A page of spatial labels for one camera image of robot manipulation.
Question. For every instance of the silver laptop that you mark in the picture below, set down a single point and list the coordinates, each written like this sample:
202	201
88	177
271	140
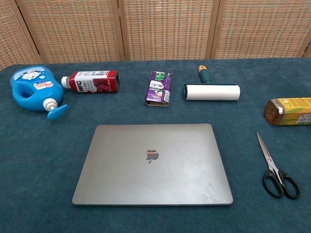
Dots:
136	174

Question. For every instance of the purple drink carton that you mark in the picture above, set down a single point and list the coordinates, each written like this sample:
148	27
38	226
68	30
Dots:
159	89

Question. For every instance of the teal lint roller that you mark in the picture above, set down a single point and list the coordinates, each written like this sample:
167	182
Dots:
213	92

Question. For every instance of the red juice bottle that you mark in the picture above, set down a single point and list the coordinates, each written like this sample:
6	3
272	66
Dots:
97	82

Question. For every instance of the blue table cloth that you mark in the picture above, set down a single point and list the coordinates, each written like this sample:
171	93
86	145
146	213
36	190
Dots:
36	157

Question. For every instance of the blue pump detergent bottle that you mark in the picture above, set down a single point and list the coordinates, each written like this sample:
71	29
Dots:
31	93

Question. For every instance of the yellow label tea bottle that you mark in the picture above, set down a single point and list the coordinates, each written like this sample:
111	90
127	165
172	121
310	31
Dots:
291	111

